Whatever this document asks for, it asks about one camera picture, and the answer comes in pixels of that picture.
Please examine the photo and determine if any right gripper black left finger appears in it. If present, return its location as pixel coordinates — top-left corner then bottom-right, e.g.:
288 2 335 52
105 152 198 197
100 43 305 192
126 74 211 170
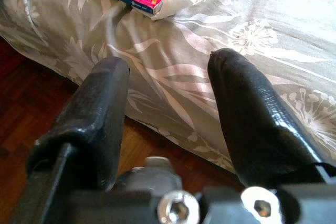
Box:
9 56 131 224

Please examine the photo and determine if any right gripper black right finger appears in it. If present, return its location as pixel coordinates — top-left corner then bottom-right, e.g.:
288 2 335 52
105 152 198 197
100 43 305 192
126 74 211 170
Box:
207 48 336 189

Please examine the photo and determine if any grey floral bed sheet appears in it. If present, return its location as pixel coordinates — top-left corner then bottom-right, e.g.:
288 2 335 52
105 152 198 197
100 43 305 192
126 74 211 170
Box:
0 0 336 175

